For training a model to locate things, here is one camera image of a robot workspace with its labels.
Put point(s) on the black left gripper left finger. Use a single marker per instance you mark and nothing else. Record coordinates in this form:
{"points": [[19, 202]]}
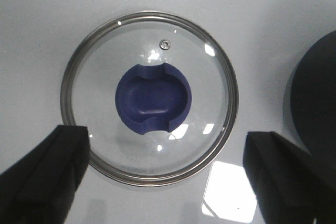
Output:
{"points": [[41, 186]]}

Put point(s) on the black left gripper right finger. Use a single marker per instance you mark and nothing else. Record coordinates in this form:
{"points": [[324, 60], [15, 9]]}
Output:
{"points": [[291, 186]]}

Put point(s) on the dark blue saucepan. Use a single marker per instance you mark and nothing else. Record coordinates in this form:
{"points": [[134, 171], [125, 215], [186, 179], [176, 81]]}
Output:
{"points": [[312, 98]]}

